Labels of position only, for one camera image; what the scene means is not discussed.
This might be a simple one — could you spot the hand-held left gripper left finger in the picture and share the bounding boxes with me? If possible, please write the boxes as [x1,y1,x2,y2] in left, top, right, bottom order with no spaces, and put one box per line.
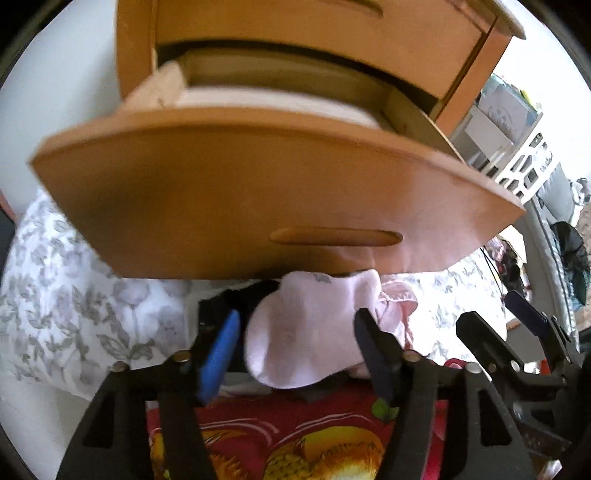
[55,309,242,480]

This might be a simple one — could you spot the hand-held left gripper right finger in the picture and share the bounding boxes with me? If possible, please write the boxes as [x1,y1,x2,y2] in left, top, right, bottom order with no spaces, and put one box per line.
[353,307,539,480]

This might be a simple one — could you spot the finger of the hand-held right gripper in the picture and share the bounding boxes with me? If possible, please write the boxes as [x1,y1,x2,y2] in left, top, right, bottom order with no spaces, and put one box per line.
[455,311,568,403]
[504,290,581,380]

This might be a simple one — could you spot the black sock with red print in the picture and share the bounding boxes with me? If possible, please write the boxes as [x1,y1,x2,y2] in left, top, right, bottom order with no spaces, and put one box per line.
[196,279,282,374]

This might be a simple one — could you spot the pink sock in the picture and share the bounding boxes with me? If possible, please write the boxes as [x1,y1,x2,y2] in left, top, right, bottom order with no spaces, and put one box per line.
[242,269,384,388]

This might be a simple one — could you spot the dark grey sock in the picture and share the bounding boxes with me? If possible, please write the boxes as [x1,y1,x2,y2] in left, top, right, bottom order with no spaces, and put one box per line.
[295,374,352,404]

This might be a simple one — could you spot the colourful clutter pile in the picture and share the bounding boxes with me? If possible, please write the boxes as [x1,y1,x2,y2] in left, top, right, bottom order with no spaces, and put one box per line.
[485,235,527,296]

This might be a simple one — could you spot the pink garment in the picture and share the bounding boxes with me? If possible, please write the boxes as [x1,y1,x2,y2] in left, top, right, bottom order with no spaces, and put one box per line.
[376,274,419,352]

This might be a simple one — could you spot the dark green clothes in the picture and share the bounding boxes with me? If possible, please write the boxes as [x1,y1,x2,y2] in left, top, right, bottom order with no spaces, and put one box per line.
[549,222,591,305]

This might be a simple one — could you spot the grey padded furniture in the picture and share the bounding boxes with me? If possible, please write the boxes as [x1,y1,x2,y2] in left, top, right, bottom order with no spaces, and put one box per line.
[512,198,583,324]

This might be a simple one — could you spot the red printed blanket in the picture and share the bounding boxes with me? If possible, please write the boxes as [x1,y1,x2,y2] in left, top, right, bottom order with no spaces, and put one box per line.
[145,388,451,480]

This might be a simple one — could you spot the grey cushion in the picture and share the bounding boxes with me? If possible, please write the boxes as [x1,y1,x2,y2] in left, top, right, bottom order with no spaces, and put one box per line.
[531,161,578,217]

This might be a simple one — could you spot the grey plush cat toy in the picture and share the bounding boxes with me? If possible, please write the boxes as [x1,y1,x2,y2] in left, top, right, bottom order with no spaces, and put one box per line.
[570,178,591,206]

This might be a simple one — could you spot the white cutout rack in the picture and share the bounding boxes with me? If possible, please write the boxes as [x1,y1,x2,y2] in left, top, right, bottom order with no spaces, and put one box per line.
[466,124,555,199]

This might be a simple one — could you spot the floral bedsheet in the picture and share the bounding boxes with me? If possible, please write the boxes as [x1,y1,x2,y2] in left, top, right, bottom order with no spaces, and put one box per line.
[0,185,504,402]

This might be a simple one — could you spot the wooden nightstand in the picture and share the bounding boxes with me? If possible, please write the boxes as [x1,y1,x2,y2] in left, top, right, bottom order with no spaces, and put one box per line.
[115,0,527,134]

